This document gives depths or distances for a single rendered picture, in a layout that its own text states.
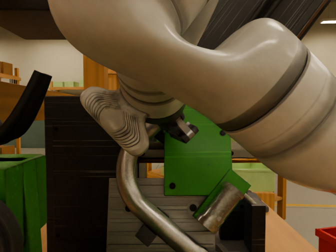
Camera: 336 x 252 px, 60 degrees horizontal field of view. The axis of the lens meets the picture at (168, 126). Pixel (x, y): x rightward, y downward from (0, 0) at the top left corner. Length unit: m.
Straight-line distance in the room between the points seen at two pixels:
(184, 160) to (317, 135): 0.34
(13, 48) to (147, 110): 11.17
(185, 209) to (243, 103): 0.37
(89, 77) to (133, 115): 1.02
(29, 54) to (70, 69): 1.53
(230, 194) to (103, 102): 0.25
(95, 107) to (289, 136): 0.20
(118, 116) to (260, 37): 0.18
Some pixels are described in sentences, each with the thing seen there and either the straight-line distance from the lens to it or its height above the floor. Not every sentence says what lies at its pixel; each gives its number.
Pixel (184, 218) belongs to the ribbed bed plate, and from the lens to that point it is 0.51.
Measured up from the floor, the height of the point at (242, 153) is 1.12.
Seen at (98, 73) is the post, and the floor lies 1.37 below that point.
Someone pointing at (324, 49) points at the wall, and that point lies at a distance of 10.51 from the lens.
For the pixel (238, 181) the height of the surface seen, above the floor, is 1.09.
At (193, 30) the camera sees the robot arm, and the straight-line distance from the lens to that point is 0.22.
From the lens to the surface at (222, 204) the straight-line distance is 0.46.
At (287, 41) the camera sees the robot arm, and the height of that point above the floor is 1.24.
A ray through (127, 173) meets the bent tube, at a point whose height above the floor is 1.11.
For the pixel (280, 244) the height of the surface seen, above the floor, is 0.90.
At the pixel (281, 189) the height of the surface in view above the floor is 0.35.
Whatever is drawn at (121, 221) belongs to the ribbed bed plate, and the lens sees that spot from 0.51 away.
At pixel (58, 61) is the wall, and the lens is 10.61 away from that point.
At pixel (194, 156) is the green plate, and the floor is 1.13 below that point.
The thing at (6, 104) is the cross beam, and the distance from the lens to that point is 0.74.
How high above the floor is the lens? 1.21
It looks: 3 degrees down
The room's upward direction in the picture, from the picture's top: straight up
